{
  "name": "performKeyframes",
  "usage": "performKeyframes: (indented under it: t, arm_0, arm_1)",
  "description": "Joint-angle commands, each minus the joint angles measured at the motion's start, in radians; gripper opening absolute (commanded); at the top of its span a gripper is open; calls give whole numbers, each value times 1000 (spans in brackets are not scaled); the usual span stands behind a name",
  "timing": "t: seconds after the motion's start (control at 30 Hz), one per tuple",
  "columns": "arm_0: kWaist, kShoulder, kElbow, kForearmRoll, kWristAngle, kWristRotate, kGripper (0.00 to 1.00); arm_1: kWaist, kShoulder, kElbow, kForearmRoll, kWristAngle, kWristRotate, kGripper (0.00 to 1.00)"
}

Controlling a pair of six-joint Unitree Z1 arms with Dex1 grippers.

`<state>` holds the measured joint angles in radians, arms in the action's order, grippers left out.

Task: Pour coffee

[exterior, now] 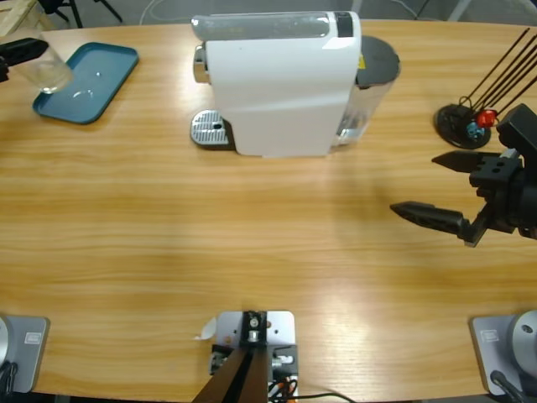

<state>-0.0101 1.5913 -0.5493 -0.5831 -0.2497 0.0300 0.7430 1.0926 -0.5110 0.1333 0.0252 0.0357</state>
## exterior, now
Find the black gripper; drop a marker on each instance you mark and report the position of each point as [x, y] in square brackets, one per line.
[507, 193]
[3, 71]

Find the clear glass cup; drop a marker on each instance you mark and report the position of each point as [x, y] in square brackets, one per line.
[50, 73]

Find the silver coffee machine lever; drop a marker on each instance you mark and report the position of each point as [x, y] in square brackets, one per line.
[260, 26]

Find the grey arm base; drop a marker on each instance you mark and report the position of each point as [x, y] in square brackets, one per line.
[499, 348]
[27, 352]

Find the blue coffee capsule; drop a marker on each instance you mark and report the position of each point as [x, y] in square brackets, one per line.
[475, 130]

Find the red coffee capsule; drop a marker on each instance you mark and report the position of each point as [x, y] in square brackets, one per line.
[486, 118]

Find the white capsule coffee machine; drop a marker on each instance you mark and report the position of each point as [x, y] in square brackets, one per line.
[281, 92]

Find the light wooden crate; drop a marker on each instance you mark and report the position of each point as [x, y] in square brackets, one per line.
[19, 17]

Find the black capsule holder with rods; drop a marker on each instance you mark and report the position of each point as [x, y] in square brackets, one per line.
[451, 121]

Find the black stand legs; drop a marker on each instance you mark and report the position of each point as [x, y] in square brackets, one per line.
[75, 10]

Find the teal plastic tray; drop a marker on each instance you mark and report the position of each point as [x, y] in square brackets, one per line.
[96, 75]

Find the clear water tank black lid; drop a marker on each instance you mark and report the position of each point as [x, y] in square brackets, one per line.
[375, 59]

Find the grey metal leg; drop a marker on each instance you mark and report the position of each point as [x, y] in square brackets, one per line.
[459, 9]

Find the silver grille drip tray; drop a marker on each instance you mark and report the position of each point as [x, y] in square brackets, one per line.
[207, 128]

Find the white tape tab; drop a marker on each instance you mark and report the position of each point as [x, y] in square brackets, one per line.
[207, 329]

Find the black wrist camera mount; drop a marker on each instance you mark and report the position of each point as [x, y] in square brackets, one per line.
[520, 126]

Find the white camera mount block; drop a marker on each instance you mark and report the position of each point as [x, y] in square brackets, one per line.
[281, 327]

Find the dark camera post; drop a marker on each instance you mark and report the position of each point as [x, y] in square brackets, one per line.
[239, 378]

